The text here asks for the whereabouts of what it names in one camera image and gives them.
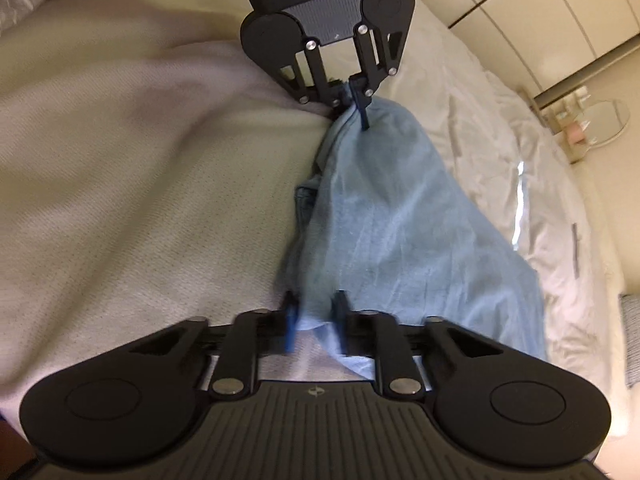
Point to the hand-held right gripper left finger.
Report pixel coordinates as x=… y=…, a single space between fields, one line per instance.
x=289 y=327

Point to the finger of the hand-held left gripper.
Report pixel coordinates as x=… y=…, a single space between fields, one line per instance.
x=325 y=92
x=361 y=105

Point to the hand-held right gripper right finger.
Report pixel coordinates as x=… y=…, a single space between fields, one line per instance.
x=342 y=322

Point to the light blue printed t-shirt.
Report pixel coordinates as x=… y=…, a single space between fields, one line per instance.
x=390 y=220

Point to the white bed sheet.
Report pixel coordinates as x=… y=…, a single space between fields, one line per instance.
x=490 y=125

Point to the small wooden side table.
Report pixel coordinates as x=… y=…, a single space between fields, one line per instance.
x=555 y=120

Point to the cream knit blanket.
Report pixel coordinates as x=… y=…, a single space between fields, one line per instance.
x=140 y=185

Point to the white wardrobe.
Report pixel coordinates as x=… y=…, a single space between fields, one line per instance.
x=540 y=0

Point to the round mirror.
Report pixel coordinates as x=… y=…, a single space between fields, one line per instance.
x=605 y=122

